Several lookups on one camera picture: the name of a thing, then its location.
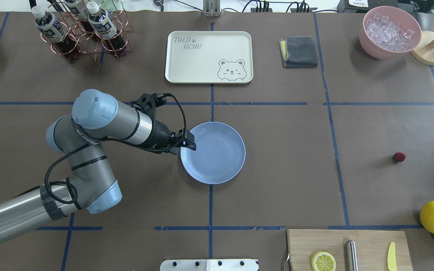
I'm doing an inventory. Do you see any yellow plastic knife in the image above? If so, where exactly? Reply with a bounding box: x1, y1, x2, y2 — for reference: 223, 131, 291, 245
387, 242, 397, 271

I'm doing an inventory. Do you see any cream bear tray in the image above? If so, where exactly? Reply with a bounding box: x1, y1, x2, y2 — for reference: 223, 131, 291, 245
164, 31, 254, 84

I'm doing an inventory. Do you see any wooden cutting board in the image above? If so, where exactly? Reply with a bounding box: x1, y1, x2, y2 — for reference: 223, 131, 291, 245
286, 230, 414, 271

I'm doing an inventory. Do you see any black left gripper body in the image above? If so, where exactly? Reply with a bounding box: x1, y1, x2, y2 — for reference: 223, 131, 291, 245
147, 120, 179, 154

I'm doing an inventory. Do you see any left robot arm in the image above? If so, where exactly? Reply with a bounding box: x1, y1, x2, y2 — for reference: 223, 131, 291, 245
0, 89, 197, 244

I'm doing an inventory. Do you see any lemon half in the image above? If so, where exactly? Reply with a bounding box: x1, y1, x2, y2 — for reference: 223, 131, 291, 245
310, 251, 336, 271

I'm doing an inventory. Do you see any red strawberry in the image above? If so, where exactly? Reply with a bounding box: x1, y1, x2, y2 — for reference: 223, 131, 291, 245
393, 152, 406, 163

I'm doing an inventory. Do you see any copper wire bottle rack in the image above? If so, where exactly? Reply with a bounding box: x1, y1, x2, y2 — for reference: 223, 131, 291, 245
30, 0, 133, 58

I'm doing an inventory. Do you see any grey folded cloth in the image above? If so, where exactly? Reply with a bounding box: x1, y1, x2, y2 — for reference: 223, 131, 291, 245
278, 36, 318, 69

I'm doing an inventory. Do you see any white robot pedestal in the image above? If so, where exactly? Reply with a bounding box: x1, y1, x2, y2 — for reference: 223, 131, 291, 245
160, 259, 260, 271

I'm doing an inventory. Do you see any blue plate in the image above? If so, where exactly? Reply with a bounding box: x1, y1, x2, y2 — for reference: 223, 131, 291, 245
180, 122, 246, 185

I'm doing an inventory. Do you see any steel cylinder tool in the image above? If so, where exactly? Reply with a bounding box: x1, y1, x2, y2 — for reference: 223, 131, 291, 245
345, 240, 359, 271

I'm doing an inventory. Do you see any pink bowl with ice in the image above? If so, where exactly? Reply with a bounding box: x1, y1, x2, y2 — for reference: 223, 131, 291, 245
359, 6, 422, 59

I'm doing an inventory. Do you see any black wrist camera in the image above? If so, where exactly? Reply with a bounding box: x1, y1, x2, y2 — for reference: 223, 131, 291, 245
130, 93, 167, 119

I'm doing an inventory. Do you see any aluminium frame post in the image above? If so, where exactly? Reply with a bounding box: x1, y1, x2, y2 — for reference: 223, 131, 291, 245
203, 0, 222, 18

